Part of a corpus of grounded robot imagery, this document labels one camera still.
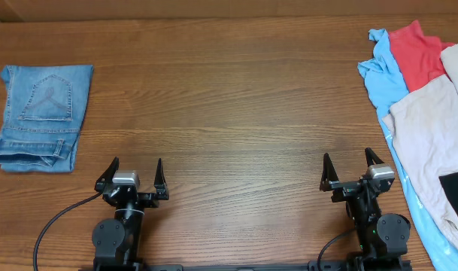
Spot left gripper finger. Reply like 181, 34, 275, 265
154, 158, 169, 200
94, 157, 120, 192

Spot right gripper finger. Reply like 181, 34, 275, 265
320, 153, 339, 192
365, 148, 384, 166

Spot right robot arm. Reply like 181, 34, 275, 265
308, 148, 412, 271

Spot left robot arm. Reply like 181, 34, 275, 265
92, 158, 169, 271

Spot beige garment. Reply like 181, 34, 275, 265
383, 44, 458, 251

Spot light blue garment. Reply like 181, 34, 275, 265
357, 29, 458, 270

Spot folded blue denim jeans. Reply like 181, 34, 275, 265
0, 65, 93, 173

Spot red garment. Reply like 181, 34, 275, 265
389, 20, 454, 93

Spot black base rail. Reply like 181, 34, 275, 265
79, 260, 413, 271

